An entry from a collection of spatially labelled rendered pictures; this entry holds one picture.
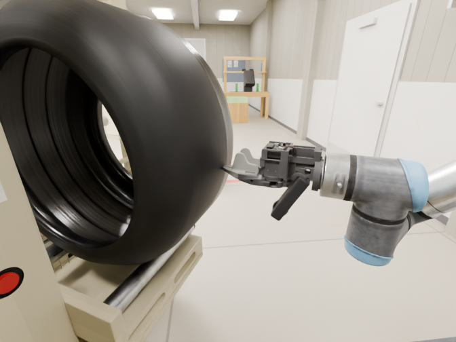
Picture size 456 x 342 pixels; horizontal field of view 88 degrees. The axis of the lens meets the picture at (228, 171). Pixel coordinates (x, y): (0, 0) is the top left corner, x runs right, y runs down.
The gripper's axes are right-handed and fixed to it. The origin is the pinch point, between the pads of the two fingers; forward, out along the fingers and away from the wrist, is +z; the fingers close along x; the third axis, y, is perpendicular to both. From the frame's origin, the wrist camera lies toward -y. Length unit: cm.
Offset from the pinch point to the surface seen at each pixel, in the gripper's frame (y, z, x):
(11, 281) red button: -8.5, 21.8, 34.5
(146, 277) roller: -23.4, 14.9, 15.1
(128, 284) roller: -22.3, 16.3, 19.1
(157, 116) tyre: 14.6, 5.4, 16.6
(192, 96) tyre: 17.1, 3.4, 8.6
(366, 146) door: -70, -84, -326
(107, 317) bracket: -19.6, 12.3, 28.0
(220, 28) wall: 245, 476, -1124
